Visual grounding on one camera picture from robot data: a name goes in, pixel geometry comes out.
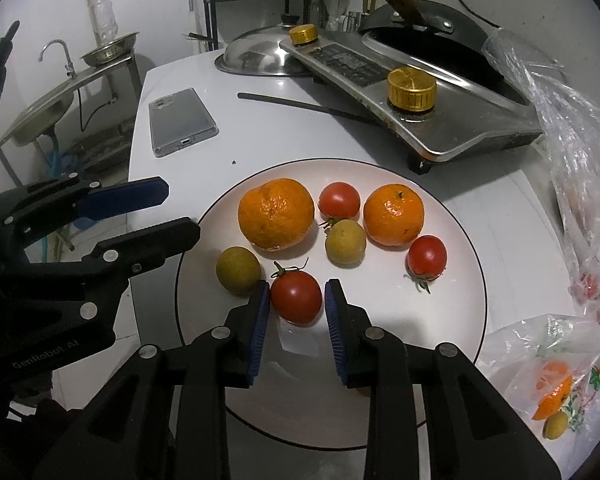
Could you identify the clear plastic bag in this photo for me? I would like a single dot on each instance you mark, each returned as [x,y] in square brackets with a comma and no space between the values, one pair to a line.
[575,170]

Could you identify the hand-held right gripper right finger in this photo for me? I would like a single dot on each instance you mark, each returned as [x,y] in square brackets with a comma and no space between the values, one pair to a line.
[337,340]

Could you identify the small yellow-green fruit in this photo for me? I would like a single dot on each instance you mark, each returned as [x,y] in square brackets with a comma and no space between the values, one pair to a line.
[345,241]

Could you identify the black chopstick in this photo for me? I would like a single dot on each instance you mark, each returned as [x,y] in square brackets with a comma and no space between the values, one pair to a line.
[305,106]

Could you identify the large mandarin orange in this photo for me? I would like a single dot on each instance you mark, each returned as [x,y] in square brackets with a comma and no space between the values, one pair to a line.
[276,213]

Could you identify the dark utensil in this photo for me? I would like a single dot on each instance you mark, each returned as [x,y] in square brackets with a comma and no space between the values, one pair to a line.
[196,36]

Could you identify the brown longan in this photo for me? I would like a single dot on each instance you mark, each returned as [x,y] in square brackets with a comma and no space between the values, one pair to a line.
[237,270]
[555,425]

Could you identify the white plate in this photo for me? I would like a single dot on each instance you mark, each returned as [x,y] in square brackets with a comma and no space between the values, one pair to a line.
[455,320]

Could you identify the small mandarin orange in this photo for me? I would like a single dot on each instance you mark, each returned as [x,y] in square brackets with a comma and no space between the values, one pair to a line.
[552,394]
[394,215]

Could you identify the smartphone in clear case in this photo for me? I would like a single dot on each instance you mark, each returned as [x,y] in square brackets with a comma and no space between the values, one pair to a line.
[180,120]

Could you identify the red cherry tomato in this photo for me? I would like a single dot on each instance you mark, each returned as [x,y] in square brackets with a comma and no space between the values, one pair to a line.
[296,296]
[426,255]
[587,285]
[339,200]

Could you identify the steel cooktop stove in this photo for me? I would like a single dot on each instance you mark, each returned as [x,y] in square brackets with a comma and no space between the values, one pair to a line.
[430,125]

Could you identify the printed plastic bag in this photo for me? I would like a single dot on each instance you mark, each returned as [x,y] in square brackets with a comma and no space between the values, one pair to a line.
[510,360]

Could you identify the gold stove knob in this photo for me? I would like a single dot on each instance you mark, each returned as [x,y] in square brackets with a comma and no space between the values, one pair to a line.
[411,89]
[304,34]

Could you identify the black metal rack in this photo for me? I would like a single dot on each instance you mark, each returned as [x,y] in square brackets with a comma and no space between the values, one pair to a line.
[209,10]

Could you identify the steel bowl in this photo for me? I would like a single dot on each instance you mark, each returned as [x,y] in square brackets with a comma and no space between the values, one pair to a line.
[111,48]

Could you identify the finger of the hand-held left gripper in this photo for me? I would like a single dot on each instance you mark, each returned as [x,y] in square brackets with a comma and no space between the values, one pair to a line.
[155,240]
[125,195]

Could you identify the steel wok lid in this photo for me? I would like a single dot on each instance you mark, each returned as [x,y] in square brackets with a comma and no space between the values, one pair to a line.
[257,56]

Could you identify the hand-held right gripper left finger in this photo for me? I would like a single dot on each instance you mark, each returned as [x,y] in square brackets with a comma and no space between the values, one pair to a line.
[259,340]

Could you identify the chrome faucet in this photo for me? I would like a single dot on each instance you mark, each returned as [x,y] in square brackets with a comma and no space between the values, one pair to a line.
[69,60]

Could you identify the steel cup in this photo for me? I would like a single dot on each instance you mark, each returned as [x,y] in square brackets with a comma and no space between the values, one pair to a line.
[353,21]

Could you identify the clear plastic bottle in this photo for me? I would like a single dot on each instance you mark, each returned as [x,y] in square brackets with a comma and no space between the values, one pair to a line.
[340,2]
[102,12]

